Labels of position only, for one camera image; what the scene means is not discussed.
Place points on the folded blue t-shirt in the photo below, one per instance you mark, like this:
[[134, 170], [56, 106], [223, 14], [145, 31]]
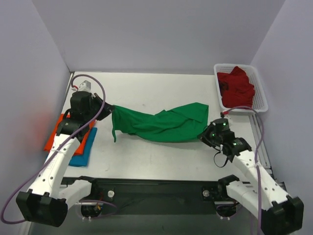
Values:
[[83, 159]]

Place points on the dark red t-shirt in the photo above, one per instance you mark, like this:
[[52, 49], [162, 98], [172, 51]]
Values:
[[235, 88]]

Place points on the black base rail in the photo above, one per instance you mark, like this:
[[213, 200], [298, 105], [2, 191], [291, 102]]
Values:
[[156, 197]]

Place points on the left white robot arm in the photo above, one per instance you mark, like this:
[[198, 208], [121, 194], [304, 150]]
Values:
[[44, 202]]

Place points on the green t-shirt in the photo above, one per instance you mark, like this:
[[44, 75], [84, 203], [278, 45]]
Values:
[[180, 124]]

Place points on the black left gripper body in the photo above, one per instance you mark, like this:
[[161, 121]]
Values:
[[100, 107]]

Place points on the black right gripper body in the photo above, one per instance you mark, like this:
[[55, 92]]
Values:
[[206, 134]]

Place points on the aluminium frame rail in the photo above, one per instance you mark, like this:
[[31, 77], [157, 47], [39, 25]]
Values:
[[262, 152]]

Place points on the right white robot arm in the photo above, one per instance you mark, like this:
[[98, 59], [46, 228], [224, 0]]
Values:
[[276, 211]]

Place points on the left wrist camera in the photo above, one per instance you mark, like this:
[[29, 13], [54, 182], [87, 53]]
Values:
[[85, 86]]

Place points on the white plastic basket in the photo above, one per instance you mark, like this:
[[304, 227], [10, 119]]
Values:
[[260, 103]]

